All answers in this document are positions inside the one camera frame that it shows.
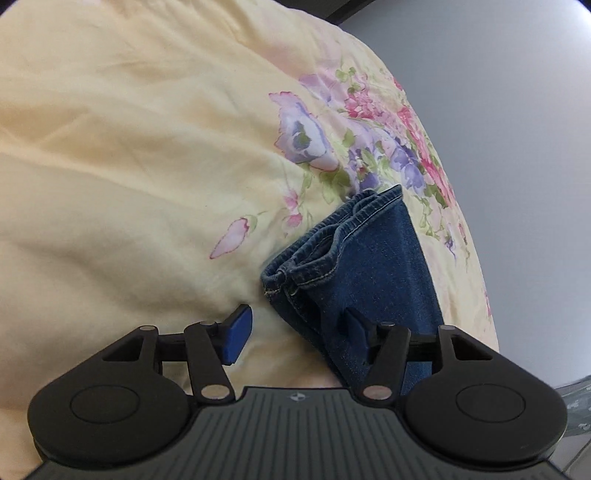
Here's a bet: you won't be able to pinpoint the yellow floral blanket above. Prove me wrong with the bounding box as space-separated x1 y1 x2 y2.
0 0 502 480

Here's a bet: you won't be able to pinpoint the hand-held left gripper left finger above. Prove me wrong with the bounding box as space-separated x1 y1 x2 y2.
99 304 254 405

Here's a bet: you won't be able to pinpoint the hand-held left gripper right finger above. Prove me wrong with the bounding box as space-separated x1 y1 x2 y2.
344 308 502 403

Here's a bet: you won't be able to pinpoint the dark furniture edge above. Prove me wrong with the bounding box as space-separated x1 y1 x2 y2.
318 0 371 22

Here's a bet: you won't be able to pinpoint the grey patterned cloth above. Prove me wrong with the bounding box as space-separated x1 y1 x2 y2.
551 375 591 437

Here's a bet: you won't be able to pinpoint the blue denim pants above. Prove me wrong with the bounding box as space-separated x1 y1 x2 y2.
259 184 446 398

